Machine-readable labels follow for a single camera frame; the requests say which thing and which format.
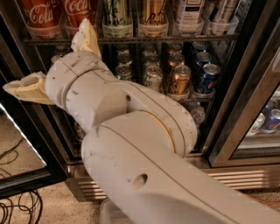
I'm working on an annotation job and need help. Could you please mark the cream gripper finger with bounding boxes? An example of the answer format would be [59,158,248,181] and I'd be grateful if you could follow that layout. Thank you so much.
[71,18,102,59]
[3,72,53,105]

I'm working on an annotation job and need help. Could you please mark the red coca-cola can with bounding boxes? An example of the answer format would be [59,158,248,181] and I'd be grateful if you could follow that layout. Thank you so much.
[59,0,98,38]
[19,0,62,39]

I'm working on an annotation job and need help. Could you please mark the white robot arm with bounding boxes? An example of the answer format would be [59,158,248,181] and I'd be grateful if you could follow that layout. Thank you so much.
[3,19,280,224]

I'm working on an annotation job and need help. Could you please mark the green lacroix can top shelf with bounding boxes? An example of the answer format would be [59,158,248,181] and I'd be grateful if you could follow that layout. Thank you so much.
[102,0,133,39]

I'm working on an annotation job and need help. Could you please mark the front green can middle shelf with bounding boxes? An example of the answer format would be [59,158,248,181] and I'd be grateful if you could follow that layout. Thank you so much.
[115,65,132,81]

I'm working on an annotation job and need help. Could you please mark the open glass fridge door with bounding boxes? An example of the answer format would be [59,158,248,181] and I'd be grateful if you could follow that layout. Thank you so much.
[0,17,67,199]

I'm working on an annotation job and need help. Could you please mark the gold lacroix can top shelf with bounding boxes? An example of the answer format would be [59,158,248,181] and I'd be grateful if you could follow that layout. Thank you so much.
[137,0,168,38]

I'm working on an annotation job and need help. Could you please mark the front white green can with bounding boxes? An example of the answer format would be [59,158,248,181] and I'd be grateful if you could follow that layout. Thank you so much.
[143,66,163,92]

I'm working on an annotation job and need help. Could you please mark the front gold can middle shelf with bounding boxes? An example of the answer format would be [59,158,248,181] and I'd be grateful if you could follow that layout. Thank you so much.
[168,65,191,101]

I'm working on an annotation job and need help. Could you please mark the white label can top shelf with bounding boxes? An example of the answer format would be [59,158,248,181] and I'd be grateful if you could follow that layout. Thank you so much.
[174,0,205,37]

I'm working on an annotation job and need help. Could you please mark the front blue pepsi can right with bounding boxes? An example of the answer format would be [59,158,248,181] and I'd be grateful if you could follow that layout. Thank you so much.
[193,63,221,98]

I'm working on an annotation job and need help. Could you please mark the water bottle bottom shelf right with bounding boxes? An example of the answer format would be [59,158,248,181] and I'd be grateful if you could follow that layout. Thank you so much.
[190,106,206,126]

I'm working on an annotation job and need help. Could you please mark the silver can top shelf right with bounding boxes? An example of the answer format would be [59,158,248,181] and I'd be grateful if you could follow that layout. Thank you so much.
[205,0,239,35]

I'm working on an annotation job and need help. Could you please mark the right fridge glass door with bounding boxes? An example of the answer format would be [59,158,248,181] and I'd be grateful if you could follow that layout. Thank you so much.
[208,19,280,168]

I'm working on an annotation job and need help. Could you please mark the pepsi can behind right door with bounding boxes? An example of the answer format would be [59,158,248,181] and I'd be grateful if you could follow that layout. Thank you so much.
[261,104,280,133]

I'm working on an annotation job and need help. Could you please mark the stainless steel fridge base grille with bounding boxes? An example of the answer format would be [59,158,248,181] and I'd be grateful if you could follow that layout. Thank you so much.
[66,157,280,202]

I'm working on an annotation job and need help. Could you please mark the clear plastic bin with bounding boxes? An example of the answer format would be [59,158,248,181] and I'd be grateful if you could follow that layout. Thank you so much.
[100,199,117,224]

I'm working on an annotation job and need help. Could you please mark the black cables on floor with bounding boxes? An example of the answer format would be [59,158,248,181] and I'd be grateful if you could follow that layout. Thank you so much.
[0,189,44,224]

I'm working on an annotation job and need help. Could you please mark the orange cable on floor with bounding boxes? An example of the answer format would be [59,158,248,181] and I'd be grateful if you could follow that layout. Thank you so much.
[248,193,280,206]

